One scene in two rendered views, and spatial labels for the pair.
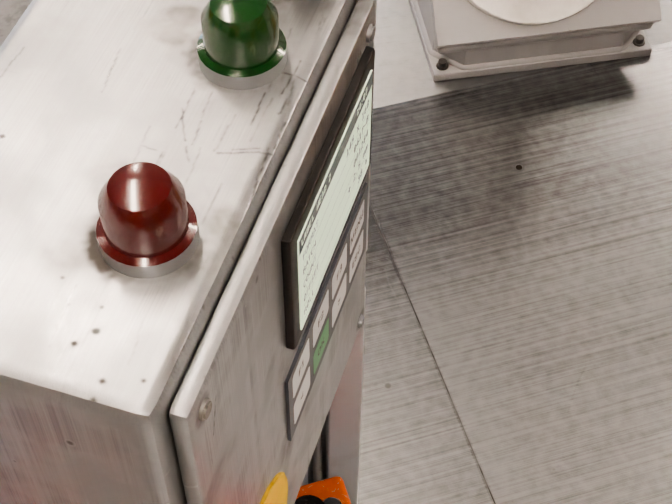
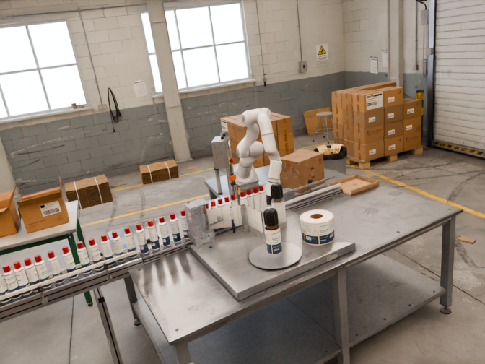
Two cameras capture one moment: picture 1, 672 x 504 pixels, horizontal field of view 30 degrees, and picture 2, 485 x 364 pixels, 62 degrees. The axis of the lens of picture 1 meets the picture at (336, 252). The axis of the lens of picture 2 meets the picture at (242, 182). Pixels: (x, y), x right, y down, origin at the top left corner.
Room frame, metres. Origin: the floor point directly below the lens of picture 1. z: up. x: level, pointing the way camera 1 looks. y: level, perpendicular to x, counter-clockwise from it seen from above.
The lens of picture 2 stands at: (-2.47, 0.37, 2.07)
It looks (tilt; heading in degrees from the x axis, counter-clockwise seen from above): 19 degrees down; 351
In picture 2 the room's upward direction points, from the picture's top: 8 degrees counter-clockwise
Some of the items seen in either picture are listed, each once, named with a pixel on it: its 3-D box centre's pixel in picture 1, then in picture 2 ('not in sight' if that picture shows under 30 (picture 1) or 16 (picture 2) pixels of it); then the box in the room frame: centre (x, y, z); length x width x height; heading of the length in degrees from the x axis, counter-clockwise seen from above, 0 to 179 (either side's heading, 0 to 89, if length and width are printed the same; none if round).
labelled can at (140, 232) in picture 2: not in sight; (141, 238); (-0.04, 0.68, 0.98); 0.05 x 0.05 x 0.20
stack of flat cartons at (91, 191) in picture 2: not in sight; (88, 192); (3.96, 1.84, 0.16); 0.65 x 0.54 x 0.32; 103
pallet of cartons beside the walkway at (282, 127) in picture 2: not in sight; (256, 144); (4.05, -0.98, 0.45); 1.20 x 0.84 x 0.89; 10
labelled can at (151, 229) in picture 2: not in sight; (153, 235); (-0.02, 0.61, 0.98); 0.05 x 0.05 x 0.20
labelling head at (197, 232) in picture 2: not in sight; (198, 221); (-0.02, 0.31, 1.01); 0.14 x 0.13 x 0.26; 107
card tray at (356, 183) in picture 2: not in sight; (354, 184); (0.49, -1.02, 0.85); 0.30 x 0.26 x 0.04; 107
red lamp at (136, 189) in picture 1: (143, 210); not in sight; (0.20, 0.05, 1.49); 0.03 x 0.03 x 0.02
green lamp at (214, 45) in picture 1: (240, 28); not in sight; (0.27, 0.03, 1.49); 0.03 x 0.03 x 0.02
